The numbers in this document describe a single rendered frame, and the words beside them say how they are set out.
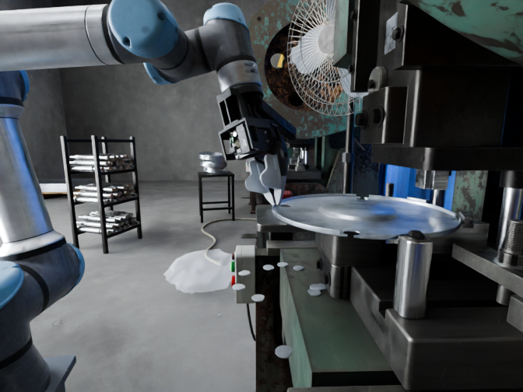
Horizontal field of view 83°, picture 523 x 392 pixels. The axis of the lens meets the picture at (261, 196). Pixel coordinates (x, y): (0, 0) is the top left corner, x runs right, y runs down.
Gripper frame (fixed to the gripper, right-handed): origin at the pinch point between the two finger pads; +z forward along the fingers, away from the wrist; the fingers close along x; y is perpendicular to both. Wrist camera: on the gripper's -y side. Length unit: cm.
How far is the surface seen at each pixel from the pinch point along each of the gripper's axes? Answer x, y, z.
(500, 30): 34.8, 20.4, -5.2
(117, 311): -140, -16, 36
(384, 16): 22.3, -11.7, -24.9
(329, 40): -11, -68, -55
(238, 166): -463, -454, -110
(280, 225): 6.9, 9.4, 4.1
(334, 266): 9.1, 1.6, 12.8
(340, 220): 12.6, 2.3, 5.7
